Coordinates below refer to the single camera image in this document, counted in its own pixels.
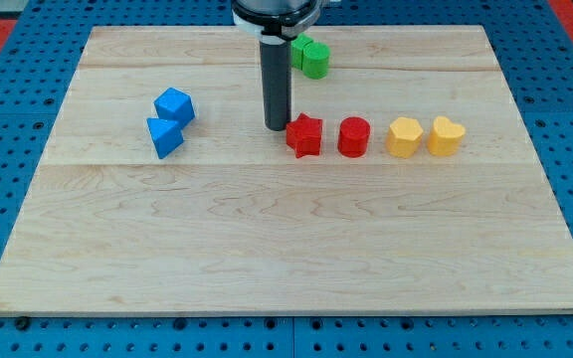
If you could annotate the green star block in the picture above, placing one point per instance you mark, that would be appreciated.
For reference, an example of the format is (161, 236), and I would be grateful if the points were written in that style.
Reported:
(297, 49)

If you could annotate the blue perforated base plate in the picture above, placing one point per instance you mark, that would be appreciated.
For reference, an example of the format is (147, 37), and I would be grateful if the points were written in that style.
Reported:
(37, 62)

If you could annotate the red star block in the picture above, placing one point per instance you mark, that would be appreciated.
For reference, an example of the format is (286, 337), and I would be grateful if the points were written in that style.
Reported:
(304, 135)

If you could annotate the blue cube block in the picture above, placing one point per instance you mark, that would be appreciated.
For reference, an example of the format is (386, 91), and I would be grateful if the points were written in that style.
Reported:
(174, 104)

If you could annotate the yellow heart block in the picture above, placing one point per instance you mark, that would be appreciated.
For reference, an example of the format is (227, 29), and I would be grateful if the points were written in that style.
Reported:
(445, 137)

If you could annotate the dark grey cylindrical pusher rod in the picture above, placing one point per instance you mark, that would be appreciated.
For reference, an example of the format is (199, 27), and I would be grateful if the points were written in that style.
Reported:
(276, 81)

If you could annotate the red cylinder block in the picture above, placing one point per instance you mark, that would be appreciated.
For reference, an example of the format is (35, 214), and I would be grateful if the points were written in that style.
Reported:
(353, 137)

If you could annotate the yellow hexagon block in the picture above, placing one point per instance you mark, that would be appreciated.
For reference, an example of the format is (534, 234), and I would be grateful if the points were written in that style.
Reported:
(404, 137)

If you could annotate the green cylinder block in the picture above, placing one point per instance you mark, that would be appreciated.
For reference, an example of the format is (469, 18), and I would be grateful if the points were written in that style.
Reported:
(315, 60)

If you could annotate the blue triangle block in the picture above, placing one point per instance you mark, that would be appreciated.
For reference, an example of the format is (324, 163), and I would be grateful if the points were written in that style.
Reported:
(166, 135)

